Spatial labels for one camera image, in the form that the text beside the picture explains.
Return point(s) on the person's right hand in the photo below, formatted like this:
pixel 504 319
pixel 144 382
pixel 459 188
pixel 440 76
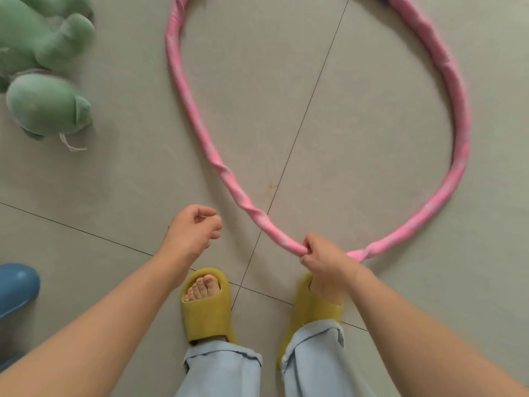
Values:
pixel 330 272

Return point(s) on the person's left hand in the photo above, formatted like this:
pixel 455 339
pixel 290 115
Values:
pixel 190 233

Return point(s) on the pink hula hoop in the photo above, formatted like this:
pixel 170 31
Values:
pixel 186 99

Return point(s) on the pale green plush rabbit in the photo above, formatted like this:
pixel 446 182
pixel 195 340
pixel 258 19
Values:
pixel 41 103

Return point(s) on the person's left forearm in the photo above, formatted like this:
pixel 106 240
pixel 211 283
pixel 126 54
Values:
pixel 82 339

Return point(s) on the person's right forearm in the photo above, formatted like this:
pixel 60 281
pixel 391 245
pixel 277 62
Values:
pixel 434 347

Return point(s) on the person's left yellow slipper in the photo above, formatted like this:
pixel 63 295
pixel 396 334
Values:
pixel 206 318

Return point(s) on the person's left leg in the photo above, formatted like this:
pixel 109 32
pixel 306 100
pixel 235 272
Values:
pixel 223 374

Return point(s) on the blue plastic stool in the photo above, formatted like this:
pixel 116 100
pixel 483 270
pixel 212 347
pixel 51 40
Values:
pixel 16 289

